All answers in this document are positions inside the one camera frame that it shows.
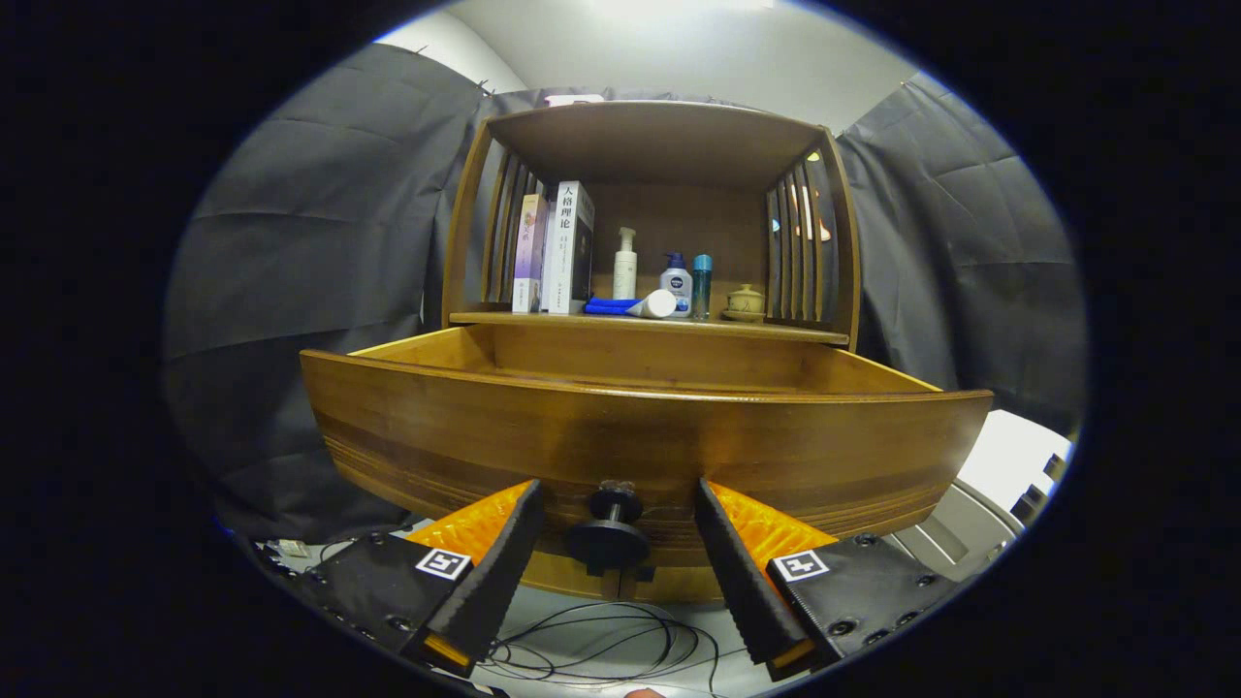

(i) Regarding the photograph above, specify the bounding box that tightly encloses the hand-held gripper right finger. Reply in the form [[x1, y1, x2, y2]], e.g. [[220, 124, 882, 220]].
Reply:
[[694, 478, 961, 682]]

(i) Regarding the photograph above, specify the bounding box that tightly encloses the brown wooden cabinet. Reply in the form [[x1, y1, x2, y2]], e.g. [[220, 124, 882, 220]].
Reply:
[[441, 100, 862, 604]]

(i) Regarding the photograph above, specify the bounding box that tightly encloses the purple book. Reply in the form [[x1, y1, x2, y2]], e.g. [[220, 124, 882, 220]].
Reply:
[[512, 193, 550, 314]]

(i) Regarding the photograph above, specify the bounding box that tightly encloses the brown wooden drawer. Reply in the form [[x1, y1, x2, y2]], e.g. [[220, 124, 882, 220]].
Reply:
[[300, 323, 995, 578]]

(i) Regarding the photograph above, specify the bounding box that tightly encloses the white pump bottle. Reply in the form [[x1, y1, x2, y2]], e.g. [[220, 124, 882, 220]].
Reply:
[[613, 227, 639, 301]]

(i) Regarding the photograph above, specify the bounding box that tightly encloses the white bottle with blue cap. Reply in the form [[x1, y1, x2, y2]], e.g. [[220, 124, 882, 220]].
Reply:
[[660, 252, 693, 316]]

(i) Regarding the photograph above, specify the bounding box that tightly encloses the wooden countertop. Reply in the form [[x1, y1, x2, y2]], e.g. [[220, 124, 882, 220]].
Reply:
[[449, 308, 851, 347]]

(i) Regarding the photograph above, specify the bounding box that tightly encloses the white side table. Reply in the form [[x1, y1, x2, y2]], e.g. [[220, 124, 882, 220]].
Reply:
[[887, 409, 1075, 583]]

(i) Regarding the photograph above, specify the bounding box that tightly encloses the thick white book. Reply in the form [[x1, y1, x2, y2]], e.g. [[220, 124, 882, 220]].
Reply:
[[545, 180, 595, 315]]

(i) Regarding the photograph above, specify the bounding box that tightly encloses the tan lidded ceramic cup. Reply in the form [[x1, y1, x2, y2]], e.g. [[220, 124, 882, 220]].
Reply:
[[722, 283, 767, 323]]

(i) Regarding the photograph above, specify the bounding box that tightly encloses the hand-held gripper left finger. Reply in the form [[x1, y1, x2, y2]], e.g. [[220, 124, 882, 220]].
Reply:
[[301, 479, 546, 680]]

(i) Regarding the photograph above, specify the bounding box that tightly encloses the black backdrop cloth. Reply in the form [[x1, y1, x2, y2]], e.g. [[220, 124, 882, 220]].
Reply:
[[163, 41, 1087, 544]]

